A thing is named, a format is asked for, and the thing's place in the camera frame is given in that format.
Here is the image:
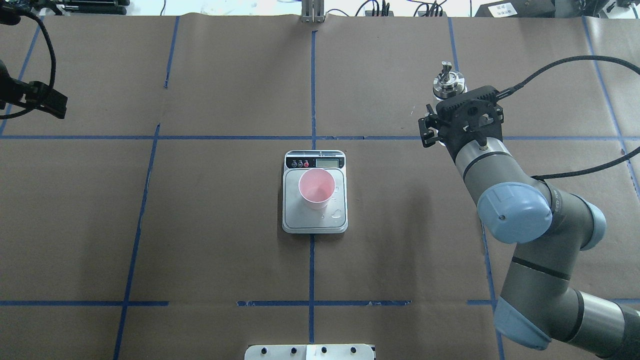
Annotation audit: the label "black camera cable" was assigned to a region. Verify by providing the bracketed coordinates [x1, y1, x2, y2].
[495, 55, 640, 181]
[0, 10, 57, 121]

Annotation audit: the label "pink paper cup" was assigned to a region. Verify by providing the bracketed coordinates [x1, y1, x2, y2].
[298, 168, 336, 210]

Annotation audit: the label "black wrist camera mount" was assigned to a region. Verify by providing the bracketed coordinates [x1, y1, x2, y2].
[0, 61, 67, 120]

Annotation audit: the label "aluminium frame post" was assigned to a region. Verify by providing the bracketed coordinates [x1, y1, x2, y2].
[299, 0, 326, 24]

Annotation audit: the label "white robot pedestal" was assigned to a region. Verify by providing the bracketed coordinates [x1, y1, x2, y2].
[244, 343, 377, 360]

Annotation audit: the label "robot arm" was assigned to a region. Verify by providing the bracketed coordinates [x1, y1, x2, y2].
[418, 85, 639, 360]

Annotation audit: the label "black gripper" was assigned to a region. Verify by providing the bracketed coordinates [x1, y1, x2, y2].
[418, 86, 505, 151]

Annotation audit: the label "black box with label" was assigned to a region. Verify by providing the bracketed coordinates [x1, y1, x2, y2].
[473, 0, 556, 18]

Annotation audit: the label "silver kitchen scale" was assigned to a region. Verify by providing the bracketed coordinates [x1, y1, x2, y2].
[281, 150, 349, 235]

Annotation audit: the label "clear glass sauce bottle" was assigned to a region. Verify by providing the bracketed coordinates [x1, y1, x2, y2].
[432, 61, 467, 105]

